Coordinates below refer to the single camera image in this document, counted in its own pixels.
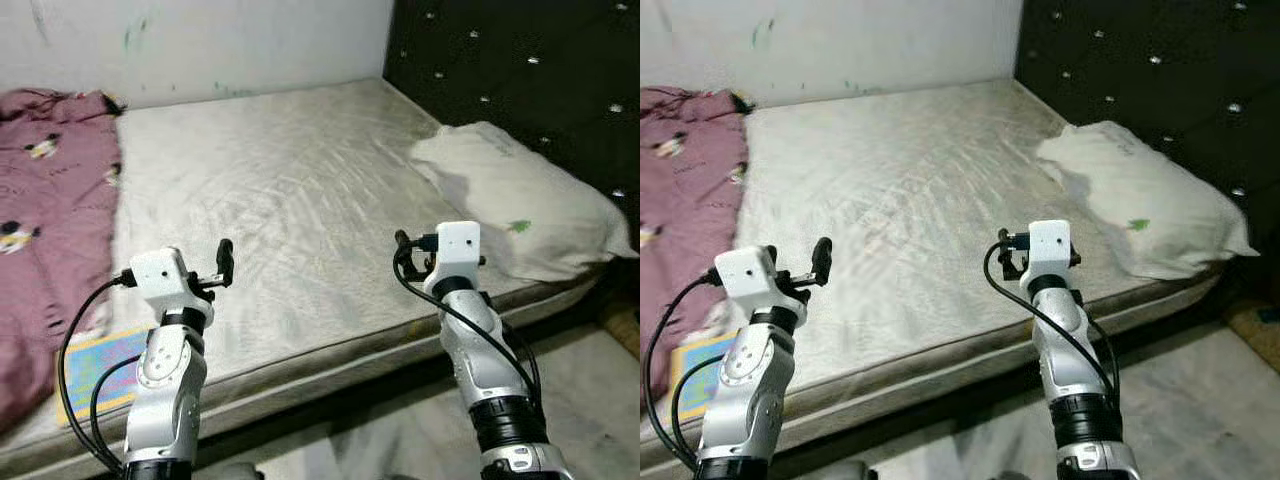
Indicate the colourful children's book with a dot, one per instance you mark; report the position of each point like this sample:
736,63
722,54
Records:
705,365
108,350

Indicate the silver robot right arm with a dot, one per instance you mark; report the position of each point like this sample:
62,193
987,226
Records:
475,350
1065,350

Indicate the dark bed base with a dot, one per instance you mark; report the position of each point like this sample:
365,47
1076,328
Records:
400,372
950,390

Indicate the white quilted mattress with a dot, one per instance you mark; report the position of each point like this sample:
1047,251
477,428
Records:
900,170
300,180

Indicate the white pillow green tree print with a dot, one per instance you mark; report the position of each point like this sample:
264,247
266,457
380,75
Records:
1140,200
520,200

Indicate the purple cartoon print blanket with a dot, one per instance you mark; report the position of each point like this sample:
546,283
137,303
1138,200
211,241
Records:
690,200
50,220

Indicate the brown floor mat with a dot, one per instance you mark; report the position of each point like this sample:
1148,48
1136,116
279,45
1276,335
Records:
1255,322
622,325

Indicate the grey robot left foot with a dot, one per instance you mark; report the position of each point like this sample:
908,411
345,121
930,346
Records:
850,473
235,473

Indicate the black tufted headboard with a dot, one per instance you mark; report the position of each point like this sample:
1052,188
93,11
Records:
1150,50
520,60

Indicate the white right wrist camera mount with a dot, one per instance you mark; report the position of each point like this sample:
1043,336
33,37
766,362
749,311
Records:
458,250
1050,250

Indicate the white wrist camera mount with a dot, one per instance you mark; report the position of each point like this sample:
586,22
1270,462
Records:
1050,250
745,277
458,250
160,278

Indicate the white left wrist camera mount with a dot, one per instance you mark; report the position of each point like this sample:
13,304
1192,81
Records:
745,277
160,278

